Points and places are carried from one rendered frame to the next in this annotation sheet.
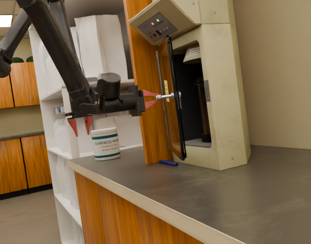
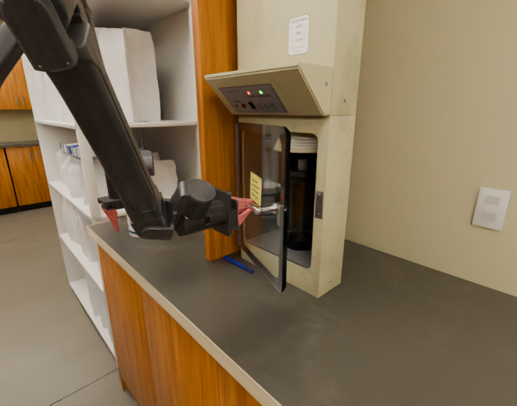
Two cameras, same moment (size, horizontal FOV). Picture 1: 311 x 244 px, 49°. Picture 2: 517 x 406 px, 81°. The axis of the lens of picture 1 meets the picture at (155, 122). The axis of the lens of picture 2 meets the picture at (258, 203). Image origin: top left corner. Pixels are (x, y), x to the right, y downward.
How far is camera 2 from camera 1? 0.57 m
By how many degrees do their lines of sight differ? 23
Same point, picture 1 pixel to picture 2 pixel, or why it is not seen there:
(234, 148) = (333, 270)
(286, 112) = (363, 206)
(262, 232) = not seen: outside the picture
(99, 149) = not seen: hidden behind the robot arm
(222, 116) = (329, 235)
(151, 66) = (224, 138)
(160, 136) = not seen: hidden behind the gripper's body
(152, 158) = (216, 254)
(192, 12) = (323, 98)
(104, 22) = (133, 40)
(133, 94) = (224, 206)
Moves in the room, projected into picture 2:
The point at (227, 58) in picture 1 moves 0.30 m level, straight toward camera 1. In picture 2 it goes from (346, 162) to (416, 193)
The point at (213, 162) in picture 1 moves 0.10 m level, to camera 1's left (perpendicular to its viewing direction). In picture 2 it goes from (308, 286) to (275, 292)
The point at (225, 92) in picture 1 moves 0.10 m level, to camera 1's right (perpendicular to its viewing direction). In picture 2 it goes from (337, 205) to (370, 202)
